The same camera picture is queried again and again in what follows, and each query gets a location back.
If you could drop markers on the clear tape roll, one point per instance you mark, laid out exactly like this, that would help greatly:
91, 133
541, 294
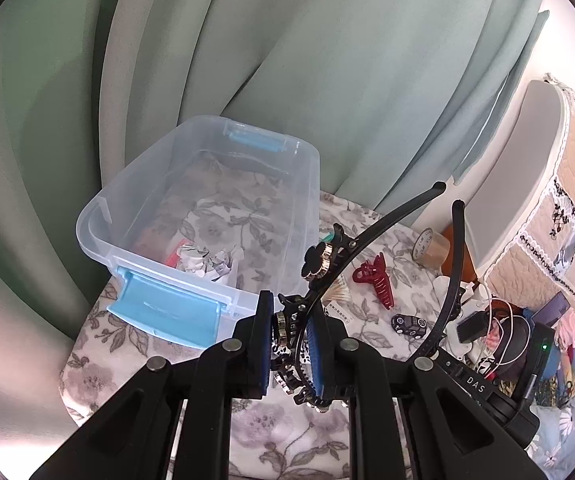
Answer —
432, 251

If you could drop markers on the brown wooden nightstand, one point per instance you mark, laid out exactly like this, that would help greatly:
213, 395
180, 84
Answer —
450, 240

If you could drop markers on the red hair claw clip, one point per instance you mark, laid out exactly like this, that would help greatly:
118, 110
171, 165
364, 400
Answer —
375, 280

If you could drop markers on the clear plastic storage container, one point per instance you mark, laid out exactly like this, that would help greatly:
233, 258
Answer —
132, 195

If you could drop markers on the pale green curtain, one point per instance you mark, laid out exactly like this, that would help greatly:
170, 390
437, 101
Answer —
317, 85

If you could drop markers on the floral grey blanket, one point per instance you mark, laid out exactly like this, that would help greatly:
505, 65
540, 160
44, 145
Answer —
117, 332

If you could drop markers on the black charger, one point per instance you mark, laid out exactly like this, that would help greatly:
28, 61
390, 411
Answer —
472, 326

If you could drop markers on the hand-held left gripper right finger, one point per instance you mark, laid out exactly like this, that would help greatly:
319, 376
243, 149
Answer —
316, 360

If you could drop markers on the blue floral pillow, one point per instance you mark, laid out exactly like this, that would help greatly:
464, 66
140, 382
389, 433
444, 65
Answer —
567, 432

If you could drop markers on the crumpled white paper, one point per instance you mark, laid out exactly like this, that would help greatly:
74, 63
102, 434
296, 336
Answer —
207, 262

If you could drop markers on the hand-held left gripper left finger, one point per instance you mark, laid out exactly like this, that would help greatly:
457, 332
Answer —
265, 345

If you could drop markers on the grey padded headboard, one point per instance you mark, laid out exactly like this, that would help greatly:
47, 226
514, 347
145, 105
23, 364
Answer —
532, 160

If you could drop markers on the black headband with clover ornaments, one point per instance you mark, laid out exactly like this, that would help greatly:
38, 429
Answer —
323, 260

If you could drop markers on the pink packet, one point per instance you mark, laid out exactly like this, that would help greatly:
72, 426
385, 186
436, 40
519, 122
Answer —
171, 257

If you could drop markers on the black round object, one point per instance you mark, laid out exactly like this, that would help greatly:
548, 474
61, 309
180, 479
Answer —
517, 347

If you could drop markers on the black toy car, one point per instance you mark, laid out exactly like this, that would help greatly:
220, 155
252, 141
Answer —
410, 324

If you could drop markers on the cotton swab packet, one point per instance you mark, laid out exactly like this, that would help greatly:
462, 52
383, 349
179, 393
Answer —
337, 294

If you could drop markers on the white power strip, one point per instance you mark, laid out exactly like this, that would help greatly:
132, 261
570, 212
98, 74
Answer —
460, 345

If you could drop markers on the dark blue box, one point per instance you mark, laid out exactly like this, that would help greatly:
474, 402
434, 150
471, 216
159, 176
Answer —
553, 310

